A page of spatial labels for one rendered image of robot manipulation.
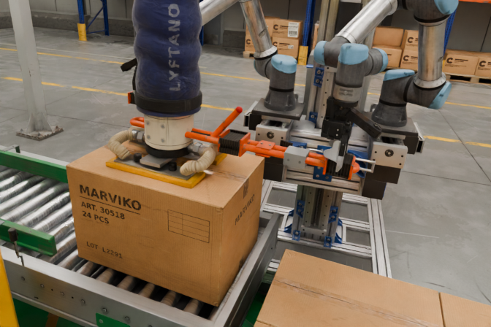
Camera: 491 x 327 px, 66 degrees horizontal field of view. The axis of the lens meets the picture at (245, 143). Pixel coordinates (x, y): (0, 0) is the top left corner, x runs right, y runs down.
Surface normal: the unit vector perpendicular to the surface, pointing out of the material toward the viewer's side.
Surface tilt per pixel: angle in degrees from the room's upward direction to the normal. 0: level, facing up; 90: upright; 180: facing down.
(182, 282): 90
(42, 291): 90
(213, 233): 90
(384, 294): 0
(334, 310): 0
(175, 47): 69
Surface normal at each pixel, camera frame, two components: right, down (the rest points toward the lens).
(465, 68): -0.25, 0.39
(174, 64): 0.29, 0.66
